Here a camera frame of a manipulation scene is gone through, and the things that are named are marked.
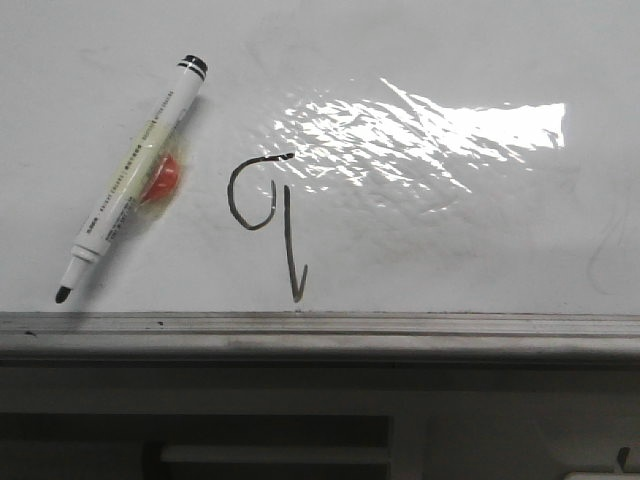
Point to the aluminium whiteboard frame rail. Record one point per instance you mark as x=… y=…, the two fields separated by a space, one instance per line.
x=321 y=336

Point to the white whiteboard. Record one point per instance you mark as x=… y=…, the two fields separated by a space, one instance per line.
x=418 y=156

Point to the white whiteboard marker pen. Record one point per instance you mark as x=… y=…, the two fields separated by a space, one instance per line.
x=135 y=172

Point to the white metal bar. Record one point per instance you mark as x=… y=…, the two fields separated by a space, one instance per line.
x=278 y=454

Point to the red round magnet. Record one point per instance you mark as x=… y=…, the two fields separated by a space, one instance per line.
x=165 y=180

